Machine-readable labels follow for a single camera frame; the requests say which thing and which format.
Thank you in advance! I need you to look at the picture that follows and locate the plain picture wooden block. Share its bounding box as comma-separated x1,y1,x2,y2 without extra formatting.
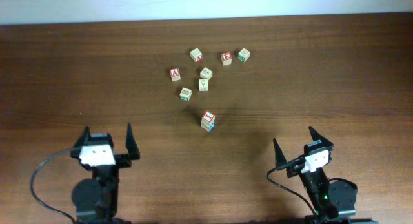
200,67,213,80

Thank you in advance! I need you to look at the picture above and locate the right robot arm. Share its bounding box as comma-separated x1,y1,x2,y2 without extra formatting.
266,126,358,223

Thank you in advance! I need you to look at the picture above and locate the wooden block top left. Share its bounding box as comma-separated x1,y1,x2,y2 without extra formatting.
190,48,203,63

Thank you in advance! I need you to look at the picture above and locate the red U wooden block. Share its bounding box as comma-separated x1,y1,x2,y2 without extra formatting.
201,120,215,126

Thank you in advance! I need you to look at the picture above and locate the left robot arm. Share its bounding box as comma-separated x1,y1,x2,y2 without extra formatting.
70,125,140,224

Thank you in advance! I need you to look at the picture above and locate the red 9 wooden block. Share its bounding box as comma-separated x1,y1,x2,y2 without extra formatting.
201,110,216,123

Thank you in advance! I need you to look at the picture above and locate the right black cable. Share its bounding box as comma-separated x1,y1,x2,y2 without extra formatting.
266,159,320,218

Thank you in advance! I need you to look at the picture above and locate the red E wooden block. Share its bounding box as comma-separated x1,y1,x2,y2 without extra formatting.
221,52,232,66

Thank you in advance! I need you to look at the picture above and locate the left black cable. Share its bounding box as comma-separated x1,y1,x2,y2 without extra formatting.
30,147,80,224

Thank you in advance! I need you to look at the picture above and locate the red A wooden block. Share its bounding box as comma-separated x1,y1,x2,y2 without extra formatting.
170,68,181,81

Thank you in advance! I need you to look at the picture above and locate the green sided wooden block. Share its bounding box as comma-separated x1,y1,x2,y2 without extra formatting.
237,48,251,63

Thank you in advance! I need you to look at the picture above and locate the green bottom wooden block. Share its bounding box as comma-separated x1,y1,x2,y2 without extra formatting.
179,87,192,101

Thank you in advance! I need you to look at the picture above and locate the black cable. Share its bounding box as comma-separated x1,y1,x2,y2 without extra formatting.
266,159,320,218
30,147,80,224

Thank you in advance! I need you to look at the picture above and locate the Z wooden block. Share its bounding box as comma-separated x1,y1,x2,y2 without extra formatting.
201,125,214,132

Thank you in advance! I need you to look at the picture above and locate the ice cream wooden block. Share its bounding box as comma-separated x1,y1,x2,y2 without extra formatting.
199,79,209,92

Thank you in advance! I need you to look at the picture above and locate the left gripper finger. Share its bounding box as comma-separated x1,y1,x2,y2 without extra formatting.
73,126,90,153
125,123,140,159

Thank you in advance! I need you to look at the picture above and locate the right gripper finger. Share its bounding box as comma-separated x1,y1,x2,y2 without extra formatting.
273,138,287,168
308,126,334,147

